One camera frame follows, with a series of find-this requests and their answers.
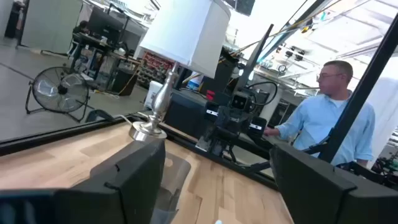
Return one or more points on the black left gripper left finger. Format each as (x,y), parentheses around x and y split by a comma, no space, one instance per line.
(140,174)

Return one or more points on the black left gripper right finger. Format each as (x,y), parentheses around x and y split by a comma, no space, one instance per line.
(304,186)

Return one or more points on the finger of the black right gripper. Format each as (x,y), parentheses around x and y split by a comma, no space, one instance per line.
(224,124)
(244,129)

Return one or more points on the clear plastic bin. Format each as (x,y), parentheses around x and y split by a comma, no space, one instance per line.
(177,174)

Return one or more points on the person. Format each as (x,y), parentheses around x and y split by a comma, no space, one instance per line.
(323,121)
(81,27)

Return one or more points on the white box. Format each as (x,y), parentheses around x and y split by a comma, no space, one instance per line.
(154,93)

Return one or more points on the red parts bin rack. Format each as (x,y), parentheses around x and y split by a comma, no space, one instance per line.
(155,62)

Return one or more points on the black floor cabinet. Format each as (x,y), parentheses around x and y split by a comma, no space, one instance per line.
(124,81)

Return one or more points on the white-shade silver table lamp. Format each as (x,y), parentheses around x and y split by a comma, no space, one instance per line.
(186,31)

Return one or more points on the white panel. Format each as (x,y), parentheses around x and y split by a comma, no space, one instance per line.
(385,118)

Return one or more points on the black floor fan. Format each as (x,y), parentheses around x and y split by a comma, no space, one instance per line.
(62,90)

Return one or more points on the black office desk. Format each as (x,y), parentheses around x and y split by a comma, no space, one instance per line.
(93,43)

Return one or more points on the black desk monitor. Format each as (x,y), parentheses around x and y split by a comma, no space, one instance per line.
(102,21)

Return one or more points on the grey-green partition panel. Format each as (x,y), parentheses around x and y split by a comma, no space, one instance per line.
(49,25)

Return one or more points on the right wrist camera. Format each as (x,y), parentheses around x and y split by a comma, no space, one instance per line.
(241,102)

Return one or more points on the black aluminium rig frame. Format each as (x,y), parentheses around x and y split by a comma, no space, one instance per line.
(362,93)

